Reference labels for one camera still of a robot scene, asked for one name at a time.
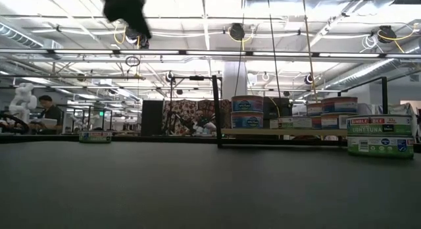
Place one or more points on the person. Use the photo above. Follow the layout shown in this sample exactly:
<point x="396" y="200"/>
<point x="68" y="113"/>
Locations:
<point x="200" y="120"/>
<point x="49" y="114"/>

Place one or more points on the red patterned cloth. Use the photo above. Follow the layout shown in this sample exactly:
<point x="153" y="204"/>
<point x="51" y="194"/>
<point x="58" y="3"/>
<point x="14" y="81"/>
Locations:
<point x="184" y="110"/>

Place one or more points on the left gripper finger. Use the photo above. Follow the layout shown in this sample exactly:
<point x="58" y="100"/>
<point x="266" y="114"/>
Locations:
<point x="125" y="8"/>

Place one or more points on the black panel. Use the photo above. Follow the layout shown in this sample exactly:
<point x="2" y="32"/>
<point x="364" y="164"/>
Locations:
<point x="152" y="117"/>

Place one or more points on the black metal stand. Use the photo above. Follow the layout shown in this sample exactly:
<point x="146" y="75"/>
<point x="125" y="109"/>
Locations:
<point x="384" y="87"/>

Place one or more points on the black perforated computer case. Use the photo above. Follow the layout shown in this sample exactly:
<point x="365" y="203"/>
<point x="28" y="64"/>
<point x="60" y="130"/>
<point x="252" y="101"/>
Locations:
<point x="279" y="107"/>

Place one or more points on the white robot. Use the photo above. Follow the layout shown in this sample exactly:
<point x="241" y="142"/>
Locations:
<point x="23" y="100"/>

